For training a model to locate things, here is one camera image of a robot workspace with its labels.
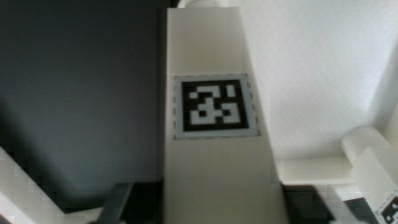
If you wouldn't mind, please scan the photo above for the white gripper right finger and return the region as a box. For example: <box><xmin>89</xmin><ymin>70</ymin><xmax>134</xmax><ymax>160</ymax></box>
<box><xmin>283</xmin><ymin>185</ymin><xmax>334</xmax><ymax>224</ymax></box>

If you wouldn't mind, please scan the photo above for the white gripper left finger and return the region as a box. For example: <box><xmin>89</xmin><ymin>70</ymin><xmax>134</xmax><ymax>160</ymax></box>
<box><xmin>89</xmin><ymin>181</ymin><xmax>164</xmax><ymax>224</ymax></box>

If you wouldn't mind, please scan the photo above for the white leg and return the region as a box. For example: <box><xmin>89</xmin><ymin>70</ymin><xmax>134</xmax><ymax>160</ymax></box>
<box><xmin>342</xmin><ymin>127</ymin><xmax>398</xmax><ymax>224</ymax></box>
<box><xmin>164</xmin><ymin>7</ymin><xmax>288</xmax><ymax>224</ymax></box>

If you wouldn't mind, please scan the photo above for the white desk top tray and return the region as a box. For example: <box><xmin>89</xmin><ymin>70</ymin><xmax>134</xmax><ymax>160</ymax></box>
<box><xmin>176</xmin><ymin>0</ymin><xmax>398</xmax><ymax>224</ymax></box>

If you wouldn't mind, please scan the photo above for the white front obstacle bar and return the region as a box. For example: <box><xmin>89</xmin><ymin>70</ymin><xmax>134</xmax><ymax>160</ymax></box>
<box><xmin>0</xmin><ymin>148</ymin><xmax>68</xmax><ymax>224</ymax></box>

